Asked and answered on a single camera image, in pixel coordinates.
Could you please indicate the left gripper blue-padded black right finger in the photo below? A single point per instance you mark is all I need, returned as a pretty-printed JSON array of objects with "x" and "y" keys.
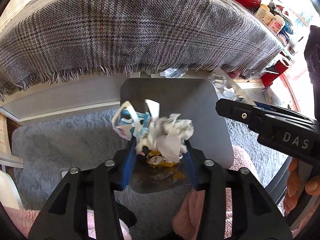
[{"x": 254, "y": 213}]

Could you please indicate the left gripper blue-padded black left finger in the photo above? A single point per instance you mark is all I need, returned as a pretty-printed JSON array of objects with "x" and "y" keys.
[{"x": 64, "y": 215}]

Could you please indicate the yellow snack bag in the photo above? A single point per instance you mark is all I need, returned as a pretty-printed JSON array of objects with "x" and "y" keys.
[{"x": 155, "y": 159}]

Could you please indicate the clear plastic wrap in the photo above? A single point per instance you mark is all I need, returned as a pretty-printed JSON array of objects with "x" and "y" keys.
[{"x": 228, "y": 88}]

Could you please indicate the white blue paper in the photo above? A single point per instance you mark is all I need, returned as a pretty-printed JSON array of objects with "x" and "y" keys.
[{"x": 150, "y": 132}]

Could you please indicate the black trash bin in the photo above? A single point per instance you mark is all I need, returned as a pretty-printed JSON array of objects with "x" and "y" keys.
[{"x": 183, "y": 99}]

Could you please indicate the person's right hand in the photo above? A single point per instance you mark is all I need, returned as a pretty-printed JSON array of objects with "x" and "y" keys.
[{"x": 293, "y": 183}]

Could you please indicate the white pink-label bottle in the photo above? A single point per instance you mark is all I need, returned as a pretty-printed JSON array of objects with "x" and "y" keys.
[{"x": 276, "y": 24}]

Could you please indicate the white cream bottle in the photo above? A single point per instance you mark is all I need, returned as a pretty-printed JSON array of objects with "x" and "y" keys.
[{"x": 266, "y": 17}]

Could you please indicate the white yellow-cap bottle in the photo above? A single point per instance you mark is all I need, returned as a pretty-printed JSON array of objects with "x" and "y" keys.
[{"x": 261, "y": 11}]

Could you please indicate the grey plaid table cloth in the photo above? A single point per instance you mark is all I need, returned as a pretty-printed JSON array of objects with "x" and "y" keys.
[{"x": 54, "y": 41}]

